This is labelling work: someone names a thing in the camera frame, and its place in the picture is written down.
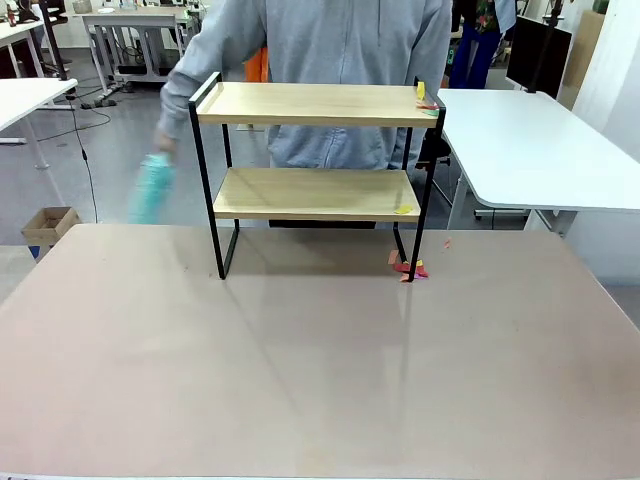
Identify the person's right hand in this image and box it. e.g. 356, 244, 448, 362
152, 127, 179, 154

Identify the teal microfibre duster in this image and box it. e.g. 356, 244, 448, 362
127, 152, 179, 225

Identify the person's right forearm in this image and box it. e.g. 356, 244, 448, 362
157, 69, 201, 144

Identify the orange fabric object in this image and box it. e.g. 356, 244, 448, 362
244, 47, 271, 84

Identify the grey metal workbench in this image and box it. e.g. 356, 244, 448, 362
81, 12, 211, 99

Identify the brown cardboard box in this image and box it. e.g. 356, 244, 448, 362
21, 206, 82, 247

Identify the white desk with white legs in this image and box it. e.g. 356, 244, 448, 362
0, 78, 80, 171

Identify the black pole stand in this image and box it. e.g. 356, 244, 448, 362
39, 0, 71, 81

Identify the small white table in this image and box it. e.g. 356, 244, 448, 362
0, 22, 46, 79

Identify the person in grey hoodie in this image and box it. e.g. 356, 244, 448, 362
159, 0, 454, 230

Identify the black office chair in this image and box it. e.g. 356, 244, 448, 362
417, 132, 452, 174

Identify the person in blue trousers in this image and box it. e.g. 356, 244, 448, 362
449, 0, 516, 90

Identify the white desk with rounded corner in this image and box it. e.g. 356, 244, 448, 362
437, 88, 640, 236

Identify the black computer monitor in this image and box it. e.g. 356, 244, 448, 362
505, 14, 573, 100

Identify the thin black floor cable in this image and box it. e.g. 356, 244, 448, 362
64, 92, 114, 224

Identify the wooden shelf with black frame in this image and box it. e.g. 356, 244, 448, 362
188, 71, 447, 282

